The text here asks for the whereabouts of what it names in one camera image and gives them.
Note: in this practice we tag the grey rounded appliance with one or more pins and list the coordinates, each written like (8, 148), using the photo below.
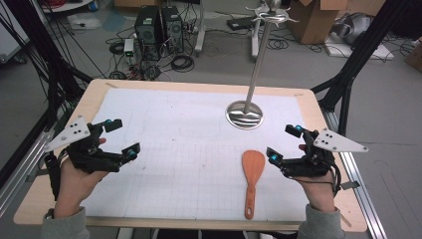
(353, 28)

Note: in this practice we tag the white plastic sheet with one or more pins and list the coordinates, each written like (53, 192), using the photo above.
(84, 21)

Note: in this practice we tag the person's right hand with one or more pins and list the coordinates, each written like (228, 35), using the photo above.
(318, 192)

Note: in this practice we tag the metal utensil stand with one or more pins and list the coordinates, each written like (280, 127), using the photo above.
(245, 117)

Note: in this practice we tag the large open cardboard box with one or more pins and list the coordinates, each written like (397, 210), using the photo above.
(312, 23)

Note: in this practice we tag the black power strip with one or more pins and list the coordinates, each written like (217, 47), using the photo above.
(242, 23)

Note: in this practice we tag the black computer tower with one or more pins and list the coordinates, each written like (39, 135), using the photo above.
(147, 31)
(173, 30)

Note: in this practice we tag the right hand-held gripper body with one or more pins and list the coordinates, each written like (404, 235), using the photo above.
(315, 162)

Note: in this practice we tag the person's left hand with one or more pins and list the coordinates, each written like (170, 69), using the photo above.
(74, 189)

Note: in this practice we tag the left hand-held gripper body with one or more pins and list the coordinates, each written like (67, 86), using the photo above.
(83, 156)

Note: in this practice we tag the white stand leg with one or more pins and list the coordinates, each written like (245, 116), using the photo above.
(255, 41)
(200, 33)

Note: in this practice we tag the grey table clamp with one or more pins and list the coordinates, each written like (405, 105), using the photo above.
(38, 174)
(351, 185)

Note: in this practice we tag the aluminium rail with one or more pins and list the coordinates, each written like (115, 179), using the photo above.
(358, 186)
(23, 169)

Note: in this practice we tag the white grid paper mat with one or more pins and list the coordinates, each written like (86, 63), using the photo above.
(185, 149)

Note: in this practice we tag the small cardboard box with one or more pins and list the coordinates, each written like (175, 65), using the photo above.
(414, 56)

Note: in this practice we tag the white flat board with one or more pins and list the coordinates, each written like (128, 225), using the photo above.
(358, 52)

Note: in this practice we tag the wooden spatula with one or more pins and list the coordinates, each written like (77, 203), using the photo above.
(253, 166)

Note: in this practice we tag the black frame strut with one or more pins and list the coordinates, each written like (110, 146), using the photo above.
(358, 56)
(49, 66)

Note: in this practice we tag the small silver power supply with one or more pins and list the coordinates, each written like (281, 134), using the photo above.
(129, 49)

